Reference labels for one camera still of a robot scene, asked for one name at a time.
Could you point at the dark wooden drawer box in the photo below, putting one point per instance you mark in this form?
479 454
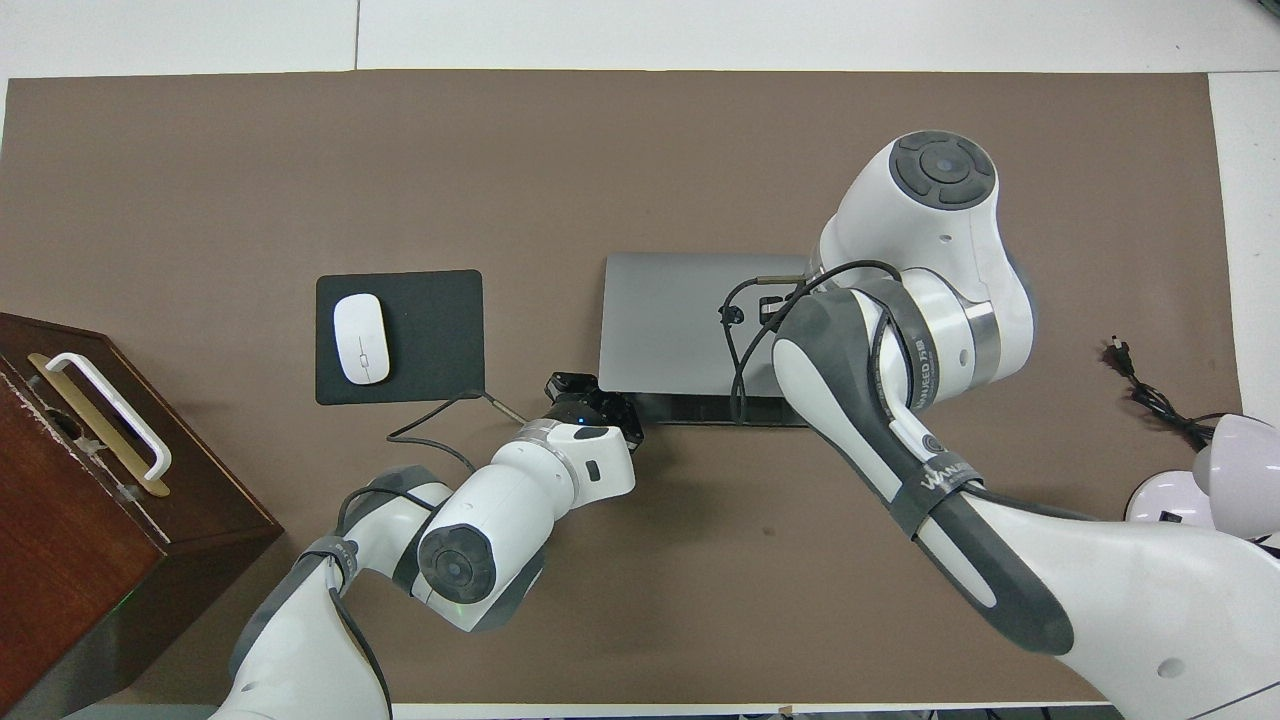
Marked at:
80 560

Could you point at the grey aluminium laptop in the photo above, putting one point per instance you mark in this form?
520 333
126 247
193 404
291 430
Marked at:
670 320

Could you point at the black mouse pad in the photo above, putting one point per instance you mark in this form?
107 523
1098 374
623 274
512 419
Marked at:
430 310

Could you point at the brown table mat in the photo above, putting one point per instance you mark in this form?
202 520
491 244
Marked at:
300 160

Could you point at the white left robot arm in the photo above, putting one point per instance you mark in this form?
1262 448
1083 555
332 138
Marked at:
500 520

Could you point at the white desk lamp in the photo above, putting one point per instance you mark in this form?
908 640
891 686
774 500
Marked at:
1240 450

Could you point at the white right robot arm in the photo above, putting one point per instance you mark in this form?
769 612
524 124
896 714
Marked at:
1100 600

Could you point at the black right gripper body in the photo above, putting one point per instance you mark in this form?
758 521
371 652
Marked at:
772 308

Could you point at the white computer mouse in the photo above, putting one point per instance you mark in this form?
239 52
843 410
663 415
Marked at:
360 335

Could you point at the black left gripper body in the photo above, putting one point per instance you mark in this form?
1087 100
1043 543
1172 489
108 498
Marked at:
590 405

